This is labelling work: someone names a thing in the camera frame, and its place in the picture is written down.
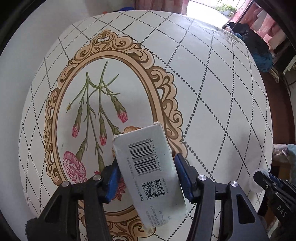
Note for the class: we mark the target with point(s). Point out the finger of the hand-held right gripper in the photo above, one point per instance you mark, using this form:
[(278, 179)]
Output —
[(263, 179)]

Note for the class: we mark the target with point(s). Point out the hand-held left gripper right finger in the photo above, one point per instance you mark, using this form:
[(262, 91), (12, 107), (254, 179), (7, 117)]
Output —
[(182, 176)]

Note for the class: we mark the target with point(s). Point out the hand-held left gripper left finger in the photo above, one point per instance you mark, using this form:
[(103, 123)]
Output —
[(112, 183)]

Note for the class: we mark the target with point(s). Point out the pale grey cardboard box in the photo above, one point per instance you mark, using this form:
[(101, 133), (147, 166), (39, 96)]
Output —
[(148, 176)]

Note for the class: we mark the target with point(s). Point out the white floral table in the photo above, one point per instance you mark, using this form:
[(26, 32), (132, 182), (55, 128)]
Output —
[(208, 92)]

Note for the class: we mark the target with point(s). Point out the dark fuzzy cloth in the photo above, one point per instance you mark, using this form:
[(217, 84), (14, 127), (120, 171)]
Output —
[(31, 229)]

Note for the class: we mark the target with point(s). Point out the blue and black cloth pile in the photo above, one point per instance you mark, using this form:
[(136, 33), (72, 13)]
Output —
[(261, 58)]

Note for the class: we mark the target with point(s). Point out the pink patterned curtain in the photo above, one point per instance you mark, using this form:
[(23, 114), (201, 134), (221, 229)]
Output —
[(161, 4), (268, 23)]

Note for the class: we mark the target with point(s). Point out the blue lid jar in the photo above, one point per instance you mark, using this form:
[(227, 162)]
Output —
[(124, 8)]

